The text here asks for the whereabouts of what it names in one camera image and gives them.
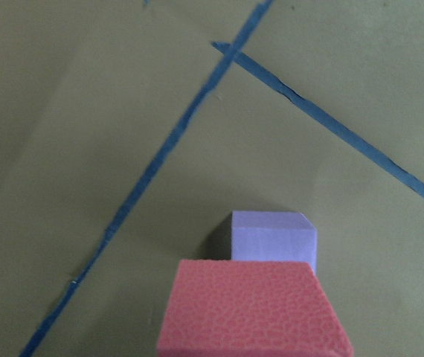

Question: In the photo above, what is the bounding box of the purple foam block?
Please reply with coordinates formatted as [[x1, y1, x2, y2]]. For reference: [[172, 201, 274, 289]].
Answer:
[[231, 210, 318, 271]]

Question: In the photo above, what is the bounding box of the pink foam block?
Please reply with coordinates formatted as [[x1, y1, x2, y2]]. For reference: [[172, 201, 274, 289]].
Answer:
[[156, 260, 354, 356]]

